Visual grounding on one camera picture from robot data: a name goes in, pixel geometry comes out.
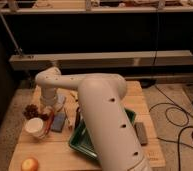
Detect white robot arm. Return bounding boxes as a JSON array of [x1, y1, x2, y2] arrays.
[[35, 67, 152, 171]]

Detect white paper cup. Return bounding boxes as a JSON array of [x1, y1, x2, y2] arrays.
[[25, 118, 45, 138]]

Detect blue sponge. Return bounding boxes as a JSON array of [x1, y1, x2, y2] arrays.
[[51, 113, 66, 132]]

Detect dark red grape bunch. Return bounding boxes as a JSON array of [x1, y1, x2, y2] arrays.
[[23, 104, 49, 121]]

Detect light blue cloth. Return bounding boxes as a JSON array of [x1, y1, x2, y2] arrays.
[[57, 94, 66, 110]]

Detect yellow banana toy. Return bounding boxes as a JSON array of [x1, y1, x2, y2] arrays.
[[70, 91, 78, 102]]

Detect green square tray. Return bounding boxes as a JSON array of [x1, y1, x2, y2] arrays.
[[67, 107, 137, 160]]

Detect wooden bench beam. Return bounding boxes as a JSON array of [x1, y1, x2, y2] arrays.
[[9, 50, 193, 70]]

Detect orange apple fruit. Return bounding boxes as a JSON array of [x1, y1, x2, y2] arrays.
[[21, 158, 39, 171]]

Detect metal leaning rod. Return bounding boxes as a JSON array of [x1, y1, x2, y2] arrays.
[[0, 0, 35, 60]]

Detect grey rectangular block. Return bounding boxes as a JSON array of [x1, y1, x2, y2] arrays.
[[134, 122, 148, 145]]

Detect black floor cables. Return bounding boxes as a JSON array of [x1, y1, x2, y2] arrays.
[[148, 84, 193, 171]]

